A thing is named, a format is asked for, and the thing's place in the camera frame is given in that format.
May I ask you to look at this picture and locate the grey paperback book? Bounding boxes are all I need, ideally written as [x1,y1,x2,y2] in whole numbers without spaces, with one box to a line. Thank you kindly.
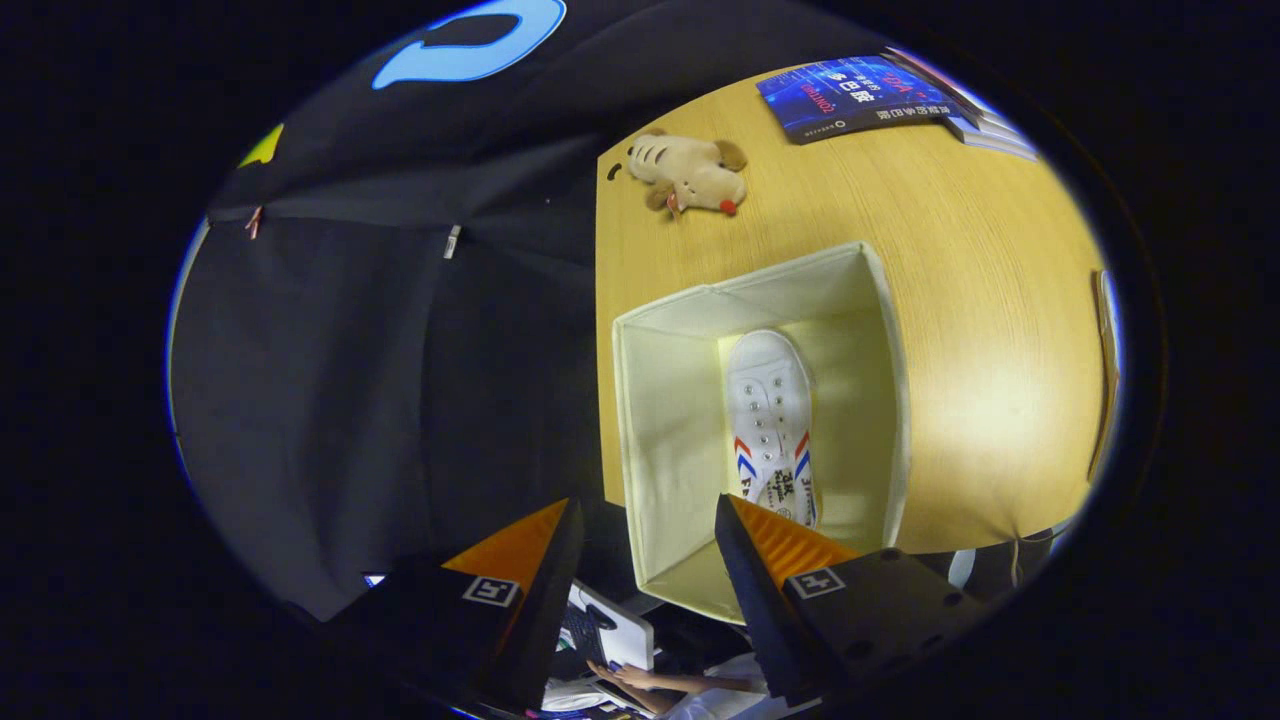
[945,108,1042,162]

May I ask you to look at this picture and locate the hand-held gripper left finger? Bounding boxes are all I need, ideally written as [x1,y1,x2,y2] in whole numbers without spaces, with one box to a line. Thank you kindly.
[323,497,585,712]

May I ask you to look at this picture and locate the beige plush toy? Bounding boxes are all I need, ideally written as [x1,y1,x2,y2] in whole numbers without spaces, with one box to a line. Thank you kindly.
[624,126,750,219]

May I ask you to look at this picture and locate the white laptop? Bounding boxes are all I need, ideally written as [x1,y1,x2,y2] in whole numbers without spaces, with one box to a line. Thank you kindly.
[556,580,657,693]

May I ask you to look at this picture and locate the white striped canvas shoe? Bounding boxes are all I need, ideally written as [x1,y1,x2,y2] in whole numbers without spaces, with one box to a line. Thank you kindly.
[725,329,820,530]

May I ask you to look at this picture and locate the cream fabric storage box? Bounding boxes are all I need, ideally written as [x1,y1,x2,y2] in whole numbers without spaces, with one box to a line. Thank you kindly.
[611,240,912,624]

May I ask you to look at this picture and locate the blue cover book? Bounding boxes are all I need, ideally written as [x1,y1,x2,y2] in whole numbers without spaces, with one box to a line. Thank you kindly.
[756,54,967,145]

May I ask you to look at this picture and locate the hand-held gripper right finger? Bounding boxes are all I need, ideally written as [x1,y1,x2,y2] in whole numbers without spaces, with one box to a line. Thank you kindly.
[715,492,987,707]

